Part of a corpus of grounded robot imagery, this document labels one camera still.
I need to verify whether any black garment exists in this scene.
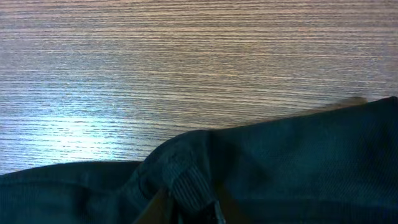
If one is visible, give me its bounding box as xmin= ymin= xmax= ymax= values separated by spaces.
xmin=1 ymin=96 xmax=397 ymax=223

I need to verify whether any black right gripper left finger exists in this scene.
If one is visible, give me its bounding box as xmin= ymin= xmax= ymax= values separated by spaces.
xmin=134 ymin=189 xmax=174 ymax=224

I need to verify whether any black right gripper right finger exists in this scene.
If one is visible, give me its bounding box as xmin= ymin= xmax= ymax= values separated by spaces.
xmin=216 ymin=186 xmax=251 ymax=224

